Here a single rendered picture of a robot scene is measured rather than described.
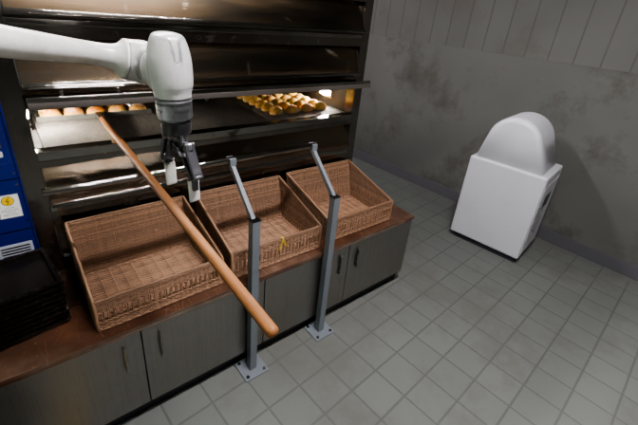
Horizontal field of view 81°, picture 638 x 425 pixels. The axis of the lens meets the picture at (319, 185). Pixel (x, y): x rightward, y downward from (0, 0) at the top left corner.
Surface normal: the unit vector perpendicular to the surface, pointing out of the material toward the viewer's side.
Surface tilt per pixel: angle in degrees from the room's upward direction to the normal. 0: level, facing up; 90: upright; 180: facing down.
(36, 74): 70
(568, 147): 90
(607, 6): 90
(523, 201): 90
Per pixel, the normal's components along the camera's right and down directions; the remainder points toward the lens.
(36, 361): 0.09, -0.90
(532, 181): -0.68, 0.25
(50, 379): 0.62, 0.39
